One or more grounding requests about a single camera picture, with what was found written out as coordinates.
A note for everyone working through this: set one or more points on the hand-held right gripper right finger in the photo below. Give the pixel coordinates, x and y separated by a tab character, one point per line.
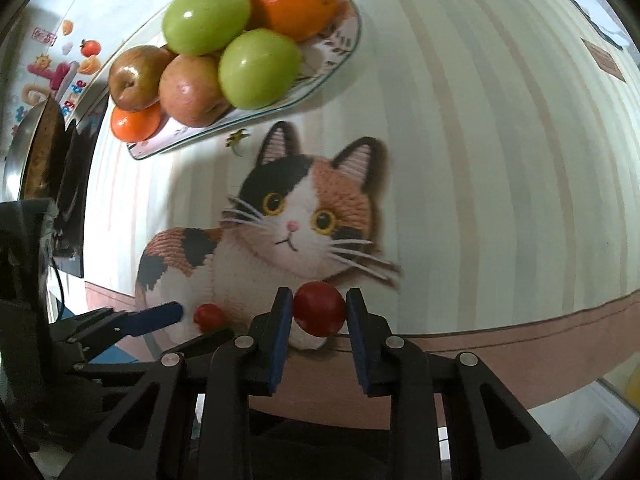
360	340

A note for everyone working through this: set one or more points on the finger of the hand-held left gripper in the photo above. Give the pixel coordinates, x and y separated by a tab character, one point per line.
150	317
205	341

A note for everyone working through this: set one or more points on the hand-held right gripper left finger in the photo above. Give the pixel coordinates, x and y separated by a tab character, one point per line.
280	340

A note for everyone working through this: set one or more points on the red cherry tomato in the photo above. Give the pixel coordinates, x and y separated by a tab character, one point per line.
320	310
209	316

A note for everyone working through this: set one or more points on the small orange tangerine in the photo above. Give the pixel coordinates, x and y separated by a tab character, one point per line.
135	122

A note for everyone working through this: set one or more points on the brownish red apple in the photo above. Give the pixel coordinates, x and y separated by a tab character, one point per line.
192	90
135	77

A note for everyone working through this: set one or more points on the green apple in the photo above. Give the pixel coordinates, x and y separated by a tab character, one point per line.
260	67
207	17

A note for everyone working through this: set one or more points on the oval floral ceramic plate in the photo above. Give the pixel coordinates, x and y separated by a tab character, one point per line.
330	45

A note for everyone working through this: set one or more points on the stainless steel wok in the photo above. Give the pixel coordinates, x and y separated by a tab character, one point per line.
30	155

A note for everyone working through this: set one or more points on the striped cat print table mat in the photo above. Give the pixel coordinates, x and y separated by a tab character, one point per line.
475	160

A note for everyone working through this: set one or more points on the small brown square coaster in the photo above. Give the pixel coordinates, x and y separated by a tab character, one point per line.
605	60

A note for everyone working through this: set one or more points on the white cloth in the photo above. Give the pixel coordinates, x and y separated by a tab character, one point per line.
600	15

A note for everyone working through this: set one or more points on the colourful wall stickers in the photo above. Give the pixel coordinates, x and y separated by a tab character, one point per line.
55	75

